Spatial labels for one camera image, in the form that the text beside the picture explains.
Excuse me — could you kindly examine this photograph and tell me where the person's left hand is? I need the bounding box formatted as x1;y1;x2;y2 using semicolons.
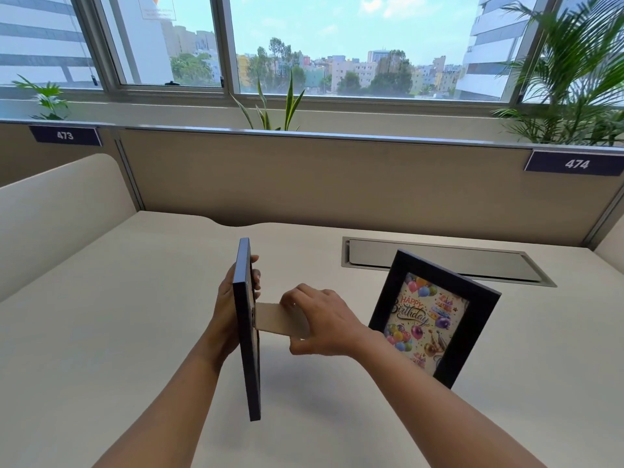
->
207;255;262;361

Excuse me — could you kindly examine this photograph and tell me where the person's right hand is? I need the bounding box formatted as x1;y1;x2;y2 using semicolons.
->
279;283;371;358

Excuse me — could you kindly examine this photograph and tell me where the black frame birthday picture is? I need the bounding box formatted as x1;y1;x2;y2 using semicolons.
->
369;249;502;389

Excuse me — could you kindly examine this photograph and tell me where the person's left forearm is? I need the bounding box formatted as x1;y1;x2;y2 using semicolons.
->
92;331;240;468

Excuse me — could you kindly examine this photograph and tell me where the snake plant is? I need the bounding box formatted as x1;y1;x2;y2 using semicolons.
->
229;68;307;132

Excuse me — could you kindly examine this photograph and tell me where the brown frame donut picture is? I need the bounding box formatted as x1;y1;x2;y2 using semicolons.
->
231;237;313;423

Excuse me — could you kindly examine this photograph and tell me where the pale window sticker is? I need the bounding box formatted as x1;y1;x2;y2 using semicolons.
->
138;0;176;21

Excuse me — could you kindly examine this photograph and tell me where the small leafy plant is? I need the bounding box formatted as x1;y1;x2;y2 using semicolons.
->
12;75;72;122

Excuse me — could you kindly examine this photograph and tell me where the wide beige partition panel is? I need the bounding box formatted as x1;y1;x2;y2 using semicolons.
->
118;127;624;249

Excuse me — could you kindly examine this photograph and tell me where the grey desk cable flap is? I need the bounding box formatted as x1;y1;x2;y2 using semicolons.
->
341;236;558;288

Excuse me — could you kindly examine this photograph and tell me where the cream desk divider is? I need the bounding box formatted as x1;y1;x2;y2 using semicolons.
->
594;224;624;261
0;153;138;303

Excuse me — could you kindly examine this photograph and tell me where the palm plant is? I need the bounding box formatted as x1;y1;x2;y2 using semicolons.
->
489;0;624;148

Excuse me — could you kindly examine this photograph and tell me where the dark blue number label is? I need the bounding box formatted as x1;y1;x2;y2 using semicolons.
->
524;149;624;177
28;125;103;147

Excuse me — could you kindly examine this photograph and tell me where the person's right forearm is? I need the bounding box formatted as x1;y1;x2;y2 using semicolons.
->
348;331;547;468

